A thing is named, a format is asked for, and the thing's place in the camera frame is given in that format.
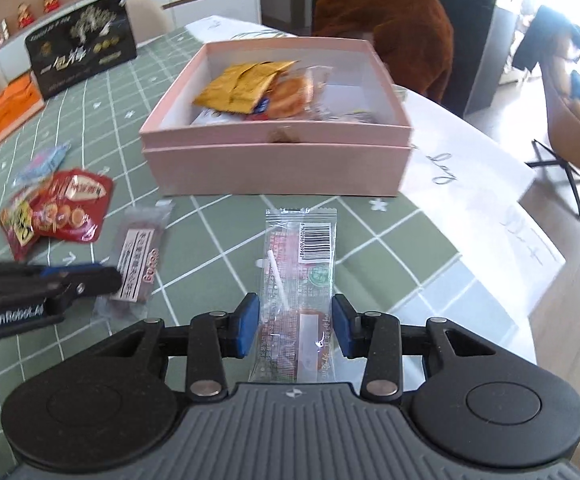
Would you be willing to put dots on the yellow and red foil packet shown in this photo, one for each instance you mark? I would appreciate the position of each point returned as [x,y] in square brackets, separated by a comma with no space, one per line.
[17,225]

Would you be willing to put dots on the tan chair with jackets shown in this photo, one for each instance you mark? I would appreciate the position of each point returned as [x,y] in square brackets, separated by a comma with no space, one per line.
[570,125]

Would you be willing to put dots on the large black snack bag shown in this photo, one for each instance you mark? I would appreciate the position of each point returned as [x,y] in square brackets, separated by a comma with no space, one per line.
[79,50]

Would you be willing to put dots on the yellow snack packet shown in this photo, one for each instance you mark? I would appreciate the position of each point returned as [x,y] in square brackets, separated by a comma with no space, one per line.
[229,90]
[270,72]

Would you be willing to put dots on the pink cardboard box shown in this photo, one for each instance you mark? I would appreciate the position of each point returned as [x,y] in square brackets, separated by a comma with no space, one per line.
[270,170]

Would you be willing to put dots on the round pastry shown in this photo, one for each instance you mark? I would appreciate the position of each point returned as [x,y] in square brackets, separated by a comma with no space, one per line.
[287,95]

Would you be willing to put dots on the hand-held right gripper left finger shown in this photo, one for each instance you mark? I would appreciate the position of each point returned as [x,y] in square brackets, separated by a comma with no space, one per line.
[248,327]

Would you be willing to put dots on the white and red snack packet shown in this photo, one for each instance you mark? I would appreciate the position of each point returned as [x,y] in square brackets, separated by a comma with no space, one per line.
[214,117]

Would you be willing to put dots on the dark brown snack packet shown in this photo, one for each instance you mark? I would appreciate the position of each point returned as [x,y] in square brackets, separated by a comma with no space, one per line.
[139,255]

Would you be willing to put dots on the red seated figurine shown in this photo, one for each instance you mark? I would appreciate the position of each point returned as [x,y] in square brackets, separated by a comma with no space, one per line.
[25,16]
[50,1]

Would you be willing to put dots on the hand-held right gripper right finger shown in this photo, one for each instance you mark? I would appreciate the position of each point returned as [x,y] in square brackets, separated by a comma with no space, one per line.
[342,327]

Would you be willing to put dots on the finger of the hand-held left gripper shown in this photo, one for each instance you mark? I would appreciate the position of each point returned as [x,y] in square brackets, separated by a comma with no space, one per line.
[99,282]
[69,270]

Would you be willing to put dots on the brown fuzzy chair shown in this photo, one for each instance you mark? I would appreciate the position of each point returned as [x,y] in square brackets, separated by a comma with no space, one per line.
[395,20]

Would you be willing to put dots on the clear lollipop packet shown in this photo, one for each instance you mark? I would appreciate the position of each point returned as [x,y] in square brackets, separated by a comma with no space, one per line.
[295,270]

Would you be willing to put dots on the blue snack packet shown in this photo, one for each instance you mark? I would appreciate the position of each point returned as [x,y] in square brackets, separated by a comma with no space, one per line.
[42,162]

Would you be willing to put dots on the orange tissue box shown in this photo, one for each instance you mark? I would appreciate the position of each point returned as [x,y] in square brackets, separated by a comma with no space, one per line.
[9,105]

